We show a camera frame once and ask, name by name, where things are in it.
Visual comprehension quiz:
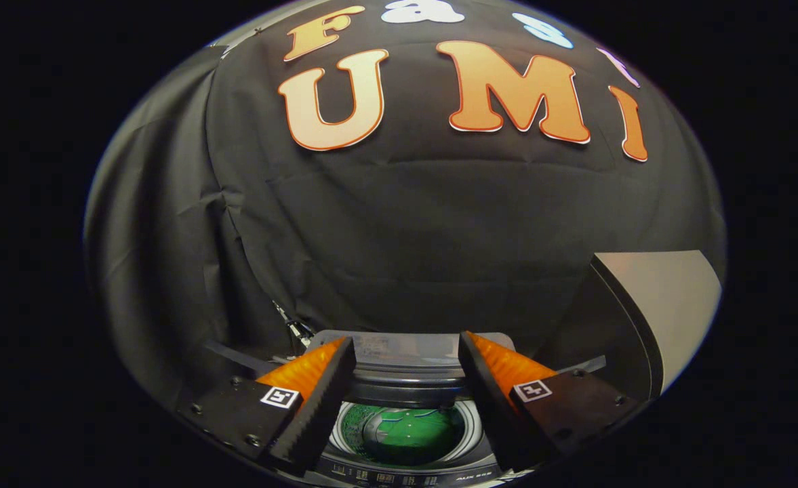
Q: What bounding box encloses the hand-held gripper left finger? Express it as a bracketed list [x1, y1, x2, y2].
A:
[176, 335, 357, 476]

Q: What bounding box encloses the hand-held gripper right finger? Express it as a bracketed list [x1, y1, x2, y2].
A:
[458, 331, 643, 472]

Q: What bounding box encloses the green polo shirt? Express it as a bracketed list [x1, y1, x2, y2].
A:
[341, 405, 467, 465]

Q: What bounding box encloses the grey washing machine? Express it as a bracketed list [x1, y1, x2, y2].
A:
[314, 380, 508, 487]

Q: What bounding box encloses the grey strip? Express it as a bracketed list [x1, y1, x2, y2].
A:
[556, 355, 607, 375]
[202, 341, 265, 375]

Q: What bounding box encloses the grey topped stand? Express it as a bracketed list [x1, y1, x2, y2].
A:
[551, 251, 723, 402]

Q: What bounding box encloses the striped cable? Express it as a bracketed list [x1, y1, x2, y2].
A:
[271, 300, 317, 343]

